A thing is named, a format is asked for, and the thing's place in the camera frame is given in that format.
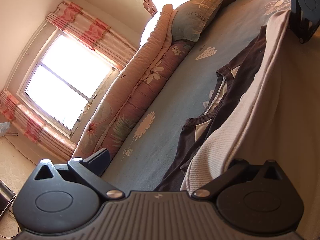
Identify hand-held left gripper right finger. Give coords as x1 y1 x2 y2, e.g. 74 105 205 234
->
192 157 287 201

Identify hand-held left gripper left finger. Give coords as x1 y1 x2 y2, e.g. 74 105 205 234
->
34 149 125 201

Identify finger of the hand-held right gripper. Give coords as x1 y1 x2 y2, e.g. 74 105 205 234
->
289 4 320 44

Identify cream and black raglan sweatshirt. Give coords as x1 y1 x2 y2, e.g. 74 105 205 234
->
152 10 320 240

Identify pink patterned curtain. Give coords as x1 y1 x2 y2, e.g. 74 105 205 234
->
46 0 137 66
0 90 77 162

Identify folded floral quilt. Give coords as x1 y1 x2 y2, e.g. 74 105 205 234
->
71 4 196 178

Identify window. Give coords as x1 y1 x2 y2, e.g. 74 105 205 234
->
17 27 118 138

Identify white air conditioner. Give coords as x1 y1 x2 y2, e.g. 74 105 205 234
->
0 121 12 138

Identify black flat screen television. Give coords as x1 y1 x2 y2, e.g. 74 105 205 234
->
0 180 16 217

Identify blue floral pillow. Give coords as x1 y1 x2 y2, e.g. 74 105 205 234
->
172 0 225 42

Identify black power cables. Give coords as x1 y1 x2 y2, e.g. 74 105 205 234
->
0 211 21 238

